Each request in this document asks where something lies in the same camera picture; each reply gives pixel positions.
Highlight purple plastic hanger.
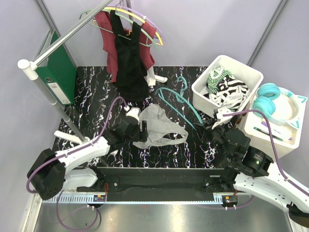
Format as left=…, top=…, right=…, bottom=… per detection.
left=104, top=6, right=165, bottom=45

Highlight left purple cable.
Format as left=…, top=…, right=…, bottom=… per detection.
left=25, top=96, right=130, bottom=194

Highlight black white striped garment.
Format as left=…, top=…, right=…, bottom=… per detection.
left=207, top=76, right=250, bottom=112

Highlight grey tank top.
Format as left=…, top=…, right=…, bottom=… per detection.
left=133, top=104, right=188, bottom=149

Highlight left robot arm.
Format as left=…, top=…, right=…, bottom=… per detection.
left=26, top=116, right=148, bottom=200

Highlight white plastic bin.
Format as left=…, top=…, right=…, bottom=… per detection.
left=192, top=55, right=264, bottom=116

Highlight green marker pen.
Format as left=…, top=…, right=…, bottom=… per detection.
left=253, top=127, right=283, bottom=141

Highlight white storage box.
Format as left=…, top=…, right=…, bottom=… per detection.
left=242, top=87, right=308, bottom=158

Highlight maroon tank top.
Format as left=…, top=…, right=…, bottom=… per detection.
left=95, top=11, right=156, bottom=86

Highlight green ring binder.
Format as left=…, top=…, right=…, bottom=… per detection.
left=36, top=45, right=77, bottom=105

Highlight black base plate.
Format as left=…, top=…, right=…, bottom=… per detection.
left=77, top=167, right=237, bottom=203

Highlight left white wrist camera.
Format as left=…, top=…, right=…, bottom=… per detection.
left=124, top=106, right=141, bottom=121

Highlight green striped garment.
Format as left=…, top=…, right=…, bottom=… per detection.
left=206, top=65, right=234, bottom=94

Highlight yellow plastic hanger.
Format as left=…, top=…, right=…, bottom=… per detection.
left=102, top=6, right=163, bottom=49

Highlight teal headphones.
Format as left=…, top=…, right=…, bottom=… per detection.
left=253, top=83, right=308, bottom=130

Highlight teal plastic hanger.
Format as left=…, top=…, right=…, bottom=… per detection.
left=155, top=76, right=203, bottom=129

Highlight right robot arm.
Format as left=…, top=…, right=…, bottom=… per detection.
left=195, top=123, right=309, bottom=227

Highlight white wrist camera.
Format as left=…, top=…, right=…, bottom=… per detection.
left=124, top=106, right=141, bottom=121
left=212, top=106, right=232, bottom=129

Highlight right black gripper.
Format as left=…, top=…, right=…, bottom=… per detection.
left=192, top=117, right=234, bottom=161

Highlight black tank top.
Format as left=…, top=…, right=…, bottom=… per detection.
left=110, top=10, right=149, bottom=102

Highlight black marble pattern mat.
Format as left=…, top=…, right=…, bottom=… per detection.
left=66, top=66, right=218, bottom=168

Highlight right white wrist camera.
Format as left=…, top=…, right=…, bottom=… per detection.
left=212, top=106, right=232, bottom=129

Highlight mint green hanger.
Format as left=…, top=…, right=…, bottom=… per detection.
left=79, top=9, right=159, bottom=51

